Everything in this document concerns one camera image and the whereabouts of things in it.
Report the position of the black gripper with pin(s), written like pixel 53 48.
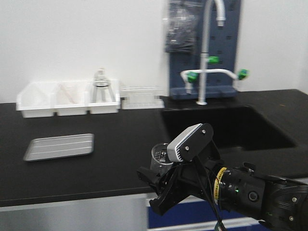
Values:
pixel 196 178

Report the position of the clear glass beaker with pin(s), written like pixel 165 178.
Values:
pixel 160 162

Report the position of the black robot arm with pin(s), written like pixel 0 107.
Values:
pixel 278 204

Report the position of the silver metal tray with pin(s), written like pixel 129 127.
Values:
pixel 59 147

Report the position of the black lab sink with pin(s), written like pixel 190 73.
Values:
pixel 239 128

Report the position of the white bin right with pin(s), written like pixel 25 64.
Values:
pixel 101 107

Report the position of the white bin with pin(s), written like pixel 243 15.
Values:
pixel 71 98
pixel 101 107
pixel 37 100

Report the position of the white lab faucet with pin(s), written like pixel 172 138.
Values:
pixel 189 76

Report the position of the metal tripod stand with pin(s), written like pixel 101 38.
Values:
pixel 100 81

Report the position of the white bin middle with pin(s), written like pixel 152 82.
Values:
pixel 71 98

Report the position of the plastic bag on pegboard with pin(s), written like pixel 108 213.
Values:
pixel 182 19

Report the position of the white bin left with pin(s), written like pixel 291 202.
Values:
pixel 37 100

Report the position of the blue pegboard drying rack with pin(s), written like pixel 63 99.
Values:
pixel 222 47

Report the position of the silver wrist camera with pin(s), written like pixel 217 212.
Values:
pixel 190 142

